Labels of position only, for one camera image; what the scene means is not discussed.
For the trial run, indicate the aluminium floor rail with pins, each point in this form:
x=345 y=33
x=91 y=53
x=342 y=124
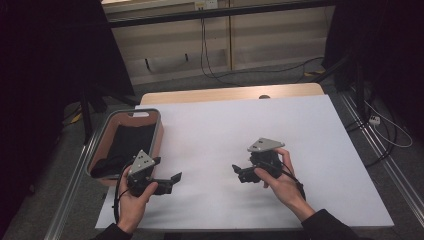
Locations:
x=400 y=180
x=66 y=200

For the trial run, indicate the narrow black curtain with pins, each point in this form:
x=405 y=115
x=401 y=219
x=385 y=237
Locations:
x=393 y=50

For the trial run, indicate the light wooden table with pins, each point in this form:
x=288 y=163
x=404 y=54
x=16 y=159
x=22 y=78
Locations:
x=216 y=95

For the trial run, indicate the person's left hand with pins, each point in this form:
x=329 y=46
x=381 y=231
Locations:
x=133 y=210

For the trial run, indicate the white power strip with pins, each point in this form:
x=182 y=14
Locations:
x=374 y=120

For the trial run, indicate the black horizontal bar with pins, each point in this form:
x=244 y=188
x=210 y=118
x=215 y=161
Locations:
x=216 y=13

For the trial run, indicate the small black cabinet bracket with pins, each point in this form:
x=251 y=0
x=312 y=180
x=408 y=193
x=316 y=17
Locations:
x=186 y=57
x=147 y=65

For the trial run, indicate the black sleeveless vest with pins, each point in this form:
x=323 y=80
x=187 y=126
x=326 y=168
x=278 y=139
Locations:
x=130 y=143

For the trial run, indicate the black metal stand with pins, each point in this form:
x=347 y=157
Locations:
x=359 y=90

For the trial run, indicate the black tripod stand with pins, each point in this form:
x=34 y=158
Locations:
x=87 y=120

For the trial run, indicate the person's right hand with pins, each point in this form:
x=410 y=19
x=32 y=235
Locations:
x=286 y=190

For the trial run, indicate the wide black curtain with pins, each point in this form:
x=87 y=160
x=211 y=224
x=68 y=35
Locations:
x=40 y=66

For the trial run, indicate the yellow floor tape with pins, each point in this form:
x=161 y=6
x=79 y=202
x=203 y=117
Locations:
x=76 y=118
x=315 y=73

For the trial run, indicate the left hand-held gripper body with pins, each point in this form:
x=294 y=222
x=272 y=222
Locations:
x=141 y=165

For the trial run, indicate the pink basket with grey rim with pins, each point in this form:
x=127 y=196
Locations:
x=100 y=146

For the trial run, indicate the beige cabinet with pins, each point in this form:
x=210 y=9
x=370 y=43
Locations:
x=273 y=36

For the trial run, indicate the white wall socket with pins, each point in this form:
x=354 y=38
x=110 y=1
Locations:
x=206 y=4

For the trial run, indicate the white table cover sheet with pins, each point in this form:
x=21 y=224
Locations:
x=216 y=133

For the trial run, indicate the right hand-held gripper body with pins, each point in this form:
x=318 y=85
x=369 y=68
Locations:
x=266 y=146

